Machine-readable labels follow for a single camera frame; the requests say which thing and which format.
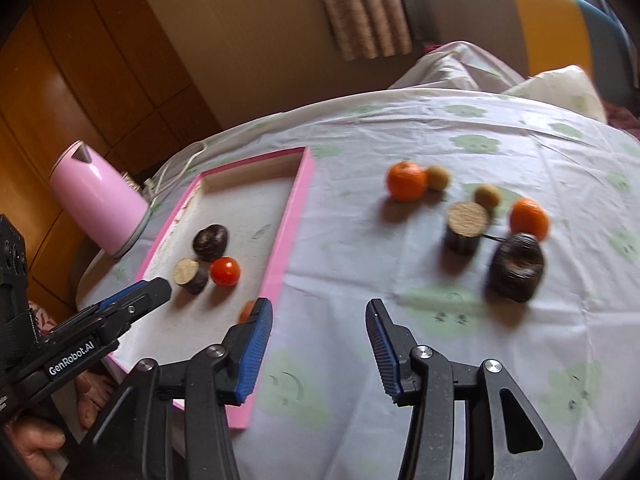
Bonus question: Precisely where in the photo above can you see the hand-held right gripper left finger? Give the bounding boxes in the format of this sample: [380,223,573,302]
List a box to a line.
[65,297,274,480]

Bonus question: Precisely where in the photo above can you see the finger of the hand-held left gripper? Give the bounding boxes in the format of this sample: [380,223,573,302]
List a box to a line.
[96,276,173,322]
[50,305,137,348]

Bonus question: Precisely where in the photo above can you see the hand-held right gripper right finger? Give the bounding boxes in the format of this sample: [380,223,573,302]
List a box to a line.
[365,298,581,480]

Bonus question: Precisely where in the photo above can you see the small cut dark fruit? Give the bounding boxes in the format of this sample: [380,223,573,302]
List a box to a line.
[173,258,210,295]

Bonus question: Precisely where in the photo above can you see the pink shallow tray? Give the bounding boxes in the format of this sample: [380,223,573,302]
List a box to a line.
[107,146,317,431]

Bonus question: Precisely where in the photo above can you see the large cut dark fruit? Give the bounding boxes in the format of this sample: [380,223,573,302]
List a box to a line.
[444,202,491,257]

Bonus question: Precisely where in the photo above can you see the wrinkled dark purple fruit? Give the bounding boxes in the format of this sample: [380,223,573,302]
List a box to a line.
[487,233,547,304]

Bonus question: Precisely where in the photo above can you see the orange tangerine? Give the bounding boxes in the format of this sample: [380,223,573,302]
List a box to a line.
[509,198,550,241]
[386,160,429,203]

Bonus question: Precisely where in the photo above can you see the tan longan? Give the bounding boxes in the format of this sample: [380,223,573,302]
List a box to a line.
[474,184,502,209]
[425,165,452,192]

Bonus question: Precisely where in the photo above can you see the person's left hand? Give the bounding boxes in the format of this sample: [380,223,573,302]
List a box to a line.
[0,374,119,478]

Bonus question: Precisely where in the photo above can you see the floral cloth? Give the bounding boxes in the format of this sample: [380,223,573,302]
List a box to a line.
[27,299,63,337]

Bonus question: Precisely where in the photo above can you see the whole dark purple fruit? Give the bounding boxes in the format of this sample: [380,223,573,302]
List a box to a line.
[193,224,230,263]

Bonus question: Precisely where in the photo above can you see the red cherry tomato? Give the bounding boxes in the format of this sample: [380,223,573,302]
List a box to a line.
[209,256,241,287]

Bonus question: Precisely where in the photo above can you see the white printed tablecloth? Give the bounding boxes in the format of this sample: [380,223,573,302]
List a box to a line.
[75,87,640,480]

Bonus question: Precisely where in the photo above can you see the pink electric kettle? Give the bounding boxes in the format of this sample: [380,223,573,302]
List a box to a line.
[48,141,152,259]

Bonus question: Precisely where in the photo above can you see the wooden wardrobe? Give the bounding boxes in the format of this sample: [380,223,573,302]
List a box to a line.
[0,0,224,311]

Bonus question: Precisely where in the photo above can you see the white blanket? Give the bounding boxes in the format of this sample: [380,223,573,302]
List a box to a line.
[387,41,526,94]

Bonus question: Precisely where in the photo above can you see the white pillow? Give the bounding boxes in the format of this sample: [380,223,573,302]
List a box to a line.
[500,64,609,122]

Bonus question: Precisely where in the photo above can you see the striped beige curtain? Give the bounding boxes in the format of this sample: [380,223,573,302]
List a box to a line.
[305,0,416,62]

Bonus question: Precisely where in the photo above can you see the grey yellow blue headboard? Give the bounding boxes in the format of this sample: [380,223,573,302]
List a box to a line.
[414,0,632,107]

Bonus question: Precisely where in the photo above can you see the white power cable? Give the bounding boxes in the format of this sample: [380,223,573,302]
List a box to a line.
[142,141,209,198]

